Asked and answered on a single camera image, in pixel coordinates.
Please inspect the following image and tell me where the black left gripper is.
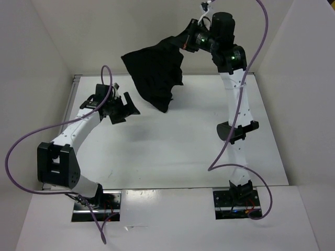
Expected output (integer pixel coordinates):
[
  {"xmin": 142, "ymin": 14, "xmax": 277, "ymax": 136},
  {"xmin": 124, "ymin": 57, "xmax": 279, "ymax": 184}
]
[{"xmin": 106, "ymin": 92, "xmax": 140, "ymax": 124}]

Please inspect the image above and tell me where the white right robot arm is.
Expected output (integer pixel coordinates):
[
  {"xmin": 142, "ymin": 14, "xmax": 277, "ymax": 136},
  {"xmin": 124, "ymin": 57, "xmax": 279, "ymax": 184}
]
[{"xmin": 182, "ymin": 12, "xmax": 259, "ymax": 208}]

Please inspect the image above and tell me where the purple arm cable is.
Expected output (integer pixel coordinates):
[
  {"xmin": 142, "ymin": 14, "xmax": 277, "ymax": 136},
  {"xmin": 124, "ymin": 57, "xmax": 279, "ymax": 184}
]
[
  {"xmin": 5, "ymin": 65, "xmax": 113, "ymax": 244},
  {"xmin": 208, "ymin": 0, "xmax": 273, "ymax": 221}
]

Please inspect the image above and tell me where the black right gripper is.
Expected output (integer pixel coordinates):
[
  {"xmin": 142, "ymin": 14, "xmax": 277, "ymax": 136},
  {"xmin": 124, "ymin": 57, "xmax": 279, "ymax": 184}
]
[{"xmin": 169, "ymin": 19, "xmax": 217, "ymax": 53}]

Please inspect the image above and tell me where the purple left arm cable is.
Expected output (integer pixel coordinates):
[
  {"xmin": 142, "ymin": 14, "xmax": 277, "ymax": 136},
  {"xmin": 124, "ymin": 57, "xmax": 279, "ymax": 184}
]
[{"xmin": 5, "ymin": 65, "xmax": 113, "ymax": 244}]

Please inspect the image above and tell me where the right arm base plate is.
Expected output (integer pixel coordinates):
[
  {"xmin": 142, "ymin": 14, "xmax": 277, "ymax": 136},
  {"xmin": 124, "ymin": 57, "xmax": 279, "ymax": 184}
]
[{"xmin": 213, "ymin": 188, "xmax": 263, "ymax": 220}]

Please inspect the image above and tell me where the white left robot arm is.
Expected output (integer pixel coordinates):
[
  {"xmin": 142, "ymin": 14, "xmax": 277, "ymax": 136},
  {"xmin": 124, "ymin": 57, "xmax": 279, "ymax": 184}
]
[{"xmin": 37, "ymin": 83, "xmax": 140, "ymax": 209}]

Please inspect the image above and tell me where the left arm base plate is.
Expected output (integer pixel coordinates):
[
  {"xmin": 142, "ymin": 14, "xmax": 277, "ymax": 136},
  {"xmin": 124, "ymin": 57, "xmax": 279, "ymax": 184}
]
[{"xmin": 71, "ymin": 190, "xmax": 122, "ymax": 223}]

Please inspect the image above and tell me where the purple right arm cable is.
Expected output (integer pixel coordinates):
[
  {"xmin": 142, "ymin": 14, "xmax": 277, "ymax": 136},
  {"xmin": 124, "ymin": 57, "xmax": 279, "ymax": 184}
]
[{"xmin": 208, "ymin": 0, "xmax": 273, "ymax": 221}]

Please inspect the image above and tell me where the black pleated skirt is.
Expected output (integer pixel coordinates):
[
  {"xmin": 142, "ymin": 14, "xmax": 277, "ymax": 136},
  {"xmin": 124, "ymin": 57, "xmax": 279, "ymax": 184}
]
[{"xmin": 121, "ymin": 31, "xmax": 187, "ymax": 113}]

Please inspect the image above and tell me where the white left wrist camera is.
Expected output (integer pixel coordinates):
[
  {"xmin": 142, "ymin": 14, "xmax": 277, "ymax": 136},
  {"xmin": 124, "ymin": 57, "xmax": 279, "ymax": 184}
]
[{"xmin": 112, "ymin": 83, "xmax": 119, "ymax": 99}]

